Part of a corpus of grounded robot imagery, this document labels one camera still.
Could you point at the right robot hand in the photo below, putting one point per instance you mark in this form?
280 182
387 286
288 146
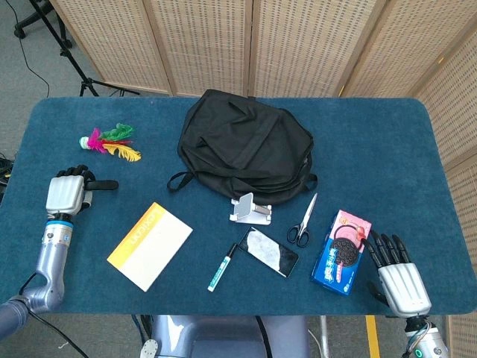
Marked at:
400 287

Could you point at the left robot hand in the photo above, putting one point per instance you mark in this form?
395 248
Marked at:
66 194

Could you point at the small black device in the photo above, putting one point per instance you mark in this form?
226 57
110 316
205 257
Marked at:
102 184

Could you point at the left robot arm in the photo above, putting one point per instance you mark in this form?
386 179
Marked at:
41 268

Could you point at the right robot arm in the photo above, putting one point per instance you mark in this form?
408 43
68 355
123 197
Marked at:
426 337

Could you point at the yellow and white notebook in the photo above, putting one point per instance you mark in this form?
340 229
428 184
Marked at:
149 246

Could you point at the blue Oreo cookie box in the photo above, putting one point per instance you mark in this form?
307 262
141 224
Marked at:
341 257

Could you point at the colourful feather shuttlecock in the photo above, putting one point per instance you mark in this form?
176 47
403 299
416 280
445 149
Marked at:
112 143

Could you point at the blue table mat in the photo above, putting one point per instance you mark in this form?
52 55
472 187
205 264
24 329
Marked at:
372 156

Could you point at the black smartphone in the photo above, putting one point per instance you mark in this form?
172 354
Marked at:
268 251

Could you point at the black tripod stand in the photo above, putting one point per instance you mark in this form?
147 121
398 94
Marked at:
67 48

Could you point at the white folding phone stand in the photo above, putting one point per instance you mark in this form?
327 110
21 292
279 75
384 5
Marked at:
249 210

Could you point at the green and white marker pen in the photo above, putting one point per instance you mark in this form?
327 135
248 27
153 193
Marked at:
222 268

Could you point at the black office chair base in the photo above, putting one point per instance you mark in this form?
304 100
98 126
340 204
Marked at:
26 22

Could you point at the black backpack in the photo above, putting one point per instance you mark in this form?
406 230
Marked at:
242 145

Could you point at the grey robot torso base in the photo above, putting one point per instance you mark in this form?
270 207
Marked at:
223 335

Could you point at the wicker folding screen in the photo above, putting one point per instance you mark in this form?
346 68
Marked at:
208 44

